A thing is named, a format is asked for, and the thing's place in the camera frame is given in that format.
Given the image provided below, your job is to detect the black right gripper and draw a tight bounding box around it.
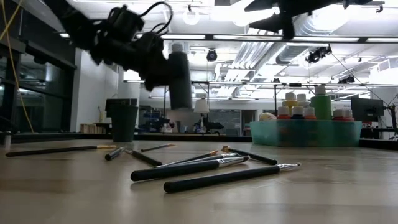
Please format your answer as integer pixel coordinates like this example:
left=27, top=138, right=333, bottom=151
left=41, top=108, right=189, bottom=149
left=244, top=0, right=345, bottom=42

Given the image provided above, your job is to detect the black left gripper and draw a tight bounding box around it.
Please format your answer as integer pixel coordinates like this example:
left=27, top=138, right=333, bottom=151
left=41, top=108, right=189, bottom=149
left=90, top=30, right=172, bottom=92

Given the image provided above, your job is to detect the dark green paint bottle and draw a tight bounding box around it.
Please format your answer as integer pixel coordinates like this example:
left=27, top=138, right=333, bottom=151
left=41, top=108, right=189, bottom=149
left=167, top=42, right=193, bottom=110

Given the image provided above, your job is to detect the yellow paint bottle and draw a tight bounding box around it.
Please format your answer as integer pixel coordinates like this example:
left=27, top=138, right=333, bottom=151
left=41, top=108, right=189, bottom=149
left=259, top=112, right=277, bottom=122
left=282, top=91, right=300, bottom=108

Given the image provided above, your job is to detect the white paint bottle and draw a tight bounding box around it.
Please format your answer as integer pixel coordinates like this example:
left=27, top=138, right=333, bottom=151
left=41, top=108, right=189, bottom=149
left=297, top=93, right=311, bottom=108

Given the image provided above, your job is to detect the small red black striped bottle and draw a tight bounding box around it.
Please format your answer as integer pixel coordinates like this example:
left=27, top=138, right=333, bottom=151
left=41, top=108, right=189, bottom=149
left=277, top=106, right=292, bottom=121

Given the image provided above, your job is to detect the gold ferrule paint brush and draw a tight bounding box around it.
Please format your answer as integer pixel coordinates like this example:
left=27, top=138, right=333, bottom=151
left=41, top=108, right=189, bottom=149
left=5, top=144, right=118, bottom=157

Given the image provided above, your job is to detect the orange fan paint brush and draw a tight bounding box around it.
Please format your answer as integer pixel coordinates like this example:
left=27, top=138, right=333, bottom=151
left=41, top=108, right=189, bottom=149
left=141, top=142, right=177, bottom=153

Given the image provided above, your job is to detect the black paint brush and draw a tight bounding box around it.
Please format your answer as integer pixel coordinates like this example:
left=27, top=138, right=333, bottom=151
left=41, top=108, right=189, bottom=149
left=125, top=149, right=164, bottom=167
left=221, top=145, right=279, bottom=166
left=104, top=146, right=127, bottom=162
left=161, top=152, right=244, bottom=169
left=155, top=149, right=220, bottom=169
left=163, top=162, right=302, bottom=194
left=130, top=155, right=251, bottom=182

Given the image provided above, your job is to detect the white lampshade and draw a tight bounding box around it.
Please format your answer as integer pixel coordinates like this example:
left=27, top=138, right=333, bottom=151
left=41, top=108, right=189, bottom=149
left=193, top=98, right=210, bottom=114

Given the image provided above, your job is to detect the black overhead webcam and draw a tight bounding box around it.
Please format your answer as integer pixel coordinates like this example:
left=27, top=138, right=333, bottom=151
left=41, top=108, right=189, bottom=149
left=206, top=47, right=218, bottom=62

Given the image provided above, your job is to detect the dark green cup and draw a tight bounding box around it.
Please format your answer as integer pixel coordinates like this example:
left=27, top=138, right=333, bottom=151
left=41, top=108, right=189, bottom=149
left=108, top=104, right=139, bottom=143

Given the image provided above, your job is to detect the round ceiling light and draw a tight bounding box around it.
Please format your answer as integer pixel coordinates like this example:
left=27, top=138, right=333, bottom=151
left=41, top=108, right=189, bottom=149
left=182, top=8, right=201, bottom=27

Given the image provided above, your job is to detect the wooden crate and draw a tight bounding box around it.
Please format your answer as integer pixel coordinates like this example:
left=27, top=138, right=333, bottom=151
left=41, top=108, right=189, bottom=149
left=79, top=123, right=104, bottom=135

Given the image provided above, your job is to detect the dark glass partition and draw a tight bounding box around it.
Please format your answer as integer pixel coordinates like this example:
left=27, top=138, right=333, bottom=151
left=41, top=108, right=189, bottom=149
left=0, top=0, right=78, bottom=134

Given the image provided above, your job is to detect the teal plastic bin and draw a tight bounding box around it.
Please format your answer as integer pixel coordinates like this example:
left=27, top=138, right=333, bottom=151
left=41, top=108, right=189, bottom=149
left=249, top=119, right=364, bottom=148

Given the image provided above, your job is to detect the black computer monitor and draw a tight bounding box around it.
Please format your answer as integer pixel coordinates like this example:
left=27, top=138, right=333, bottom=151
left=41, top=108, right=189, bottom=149
left=350, top=96, right=385, bottom=123

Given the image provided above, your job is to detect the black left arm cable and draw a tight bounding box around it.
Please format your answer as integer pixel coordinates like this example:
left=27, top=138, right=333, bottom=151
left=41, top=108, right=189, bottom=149
left=136, top=1, right=174, bottom=35

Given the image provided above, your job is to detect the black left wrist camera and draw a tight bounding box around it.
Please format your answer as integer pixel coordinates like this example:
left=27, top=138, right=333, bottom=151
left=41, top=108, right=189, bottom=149
left=107, top=5, right=146, bottom=43

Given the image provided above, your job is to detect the black ceiling camera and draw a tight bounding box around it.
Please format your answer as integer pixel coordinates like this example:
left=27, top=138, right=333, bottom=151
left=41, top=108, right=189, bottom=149
left=305, top=45, right=333, bottom=65

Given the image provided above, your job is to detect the yellow extension cable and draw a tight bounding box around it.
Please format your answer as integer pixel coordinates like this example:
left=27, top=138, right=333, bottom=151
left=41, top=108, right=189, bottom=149
left=0, top=0, right=35, bottom=134

